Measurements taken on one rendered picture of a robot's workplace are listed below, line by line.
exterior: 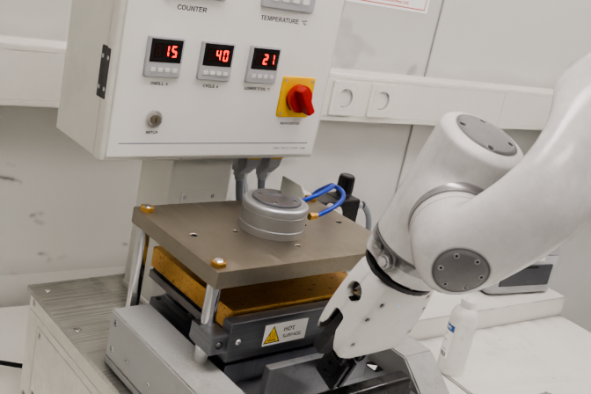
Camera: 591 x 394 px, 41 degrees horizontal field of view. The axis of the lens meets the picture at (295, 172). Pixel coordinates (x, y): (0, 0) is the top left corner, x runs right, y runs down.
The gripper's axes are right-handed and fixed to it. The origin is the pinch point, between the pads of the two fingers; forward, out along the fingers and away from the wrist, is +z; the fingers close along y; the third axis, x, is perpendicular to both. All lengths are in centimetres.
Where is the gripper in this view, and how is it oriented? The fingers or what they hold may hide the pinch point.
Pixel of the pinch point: (335, 366)
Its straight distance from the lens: 88.6
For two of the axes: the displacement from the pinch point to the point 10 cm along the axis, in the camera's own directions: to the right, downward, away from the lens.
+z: -4.0, 7.7, 5.0
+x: -5.1, -6.4, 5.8
